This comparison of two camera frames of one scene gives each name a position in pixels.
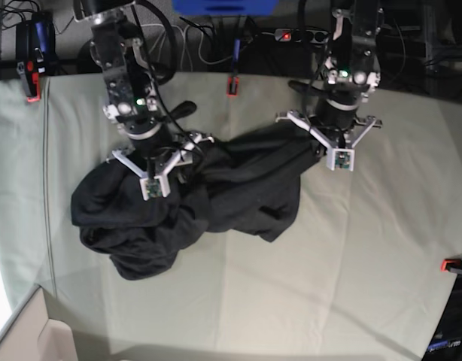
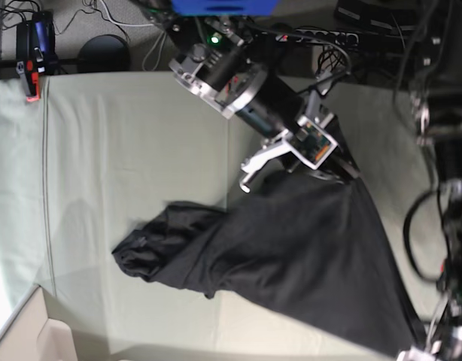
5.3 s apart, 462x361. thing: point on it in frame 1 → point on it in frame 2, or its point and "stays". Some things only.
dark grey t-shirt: [247, 181] → [302, 243]
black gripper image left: [154, 140] → [341, 165]
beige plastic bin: [28, 335] stays
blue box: [225, 7] stays
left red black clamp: [35, 44] stays
